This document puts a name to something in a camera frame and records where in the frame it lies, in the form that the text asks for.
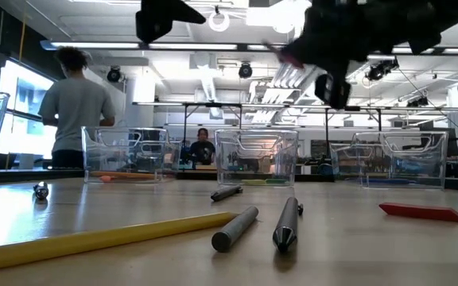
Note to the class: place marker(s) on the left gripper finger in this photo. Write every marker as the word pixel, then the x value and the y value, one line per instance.
pixel 185 14

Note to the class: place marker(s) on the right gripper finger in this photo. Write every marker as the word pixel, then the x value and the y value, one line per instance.
pixel 312 63
pixel 298 43

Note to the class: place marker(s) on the green eraser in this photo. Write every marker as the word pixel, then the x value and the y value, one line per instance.
pixel 277 182

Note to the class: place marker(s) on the blue pen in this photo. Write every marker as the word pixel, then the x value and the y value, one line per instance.
pixel 388 182

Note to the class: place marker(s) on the orange pencil pink eraser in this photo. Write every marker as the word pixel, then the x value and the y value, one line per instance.
pixel 125 175

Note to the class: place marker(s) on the slim black pen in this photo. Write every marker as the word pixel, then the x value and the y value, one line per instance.
pixel 225 193

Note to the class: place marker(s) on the grey marker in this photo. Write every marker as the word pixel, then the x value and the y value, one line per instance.
pixel 286 222
pixel 233 230

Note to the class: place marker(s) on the brown pencil orange eraser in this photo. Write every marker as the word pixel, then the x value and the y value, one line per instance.
pixel 105 178

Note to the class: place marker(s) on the red eraser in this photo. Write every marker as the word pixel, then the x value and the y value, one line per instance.
pixel 420 211

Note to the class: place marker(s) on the dark purple pen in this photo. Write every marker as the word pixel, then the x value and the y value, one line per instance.
pixel 41 191

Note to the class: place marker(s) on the yellow pencil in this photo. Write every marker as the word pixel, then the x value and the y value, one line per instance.
pixel 94 240

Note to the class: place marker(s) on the white ceiling ducts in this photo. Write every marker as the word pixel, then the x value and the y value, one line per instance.
pixel 288 79

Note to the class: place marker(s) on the black ceiling dome fixture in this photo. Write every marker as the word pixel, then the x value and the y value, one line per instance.
pixel 245 70
pixel 114 74

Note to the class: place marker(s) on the person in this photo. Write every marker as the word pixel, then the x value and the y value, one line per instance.
pixel 76 107
pixel 202 149

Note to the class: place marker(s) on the large window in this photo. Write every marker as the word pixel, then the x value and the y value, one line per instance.
pixel 22 91

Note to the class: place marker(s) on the black background stand frame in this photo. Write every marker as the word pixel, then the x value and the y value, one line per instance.
pixel 213 105

